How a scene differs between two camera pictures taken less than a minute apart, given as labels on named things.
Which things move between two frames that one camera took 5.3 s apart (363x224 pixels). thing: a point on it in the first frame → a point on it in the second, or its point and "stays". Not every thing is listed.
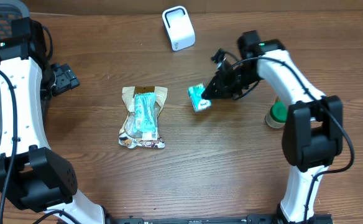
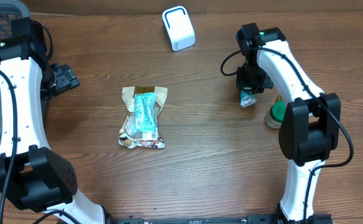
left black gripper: (66, 77) stays
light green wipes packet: (145, 115) stays
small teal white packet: (199, 103) → (247, 98)
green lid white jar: (277, 117) stays
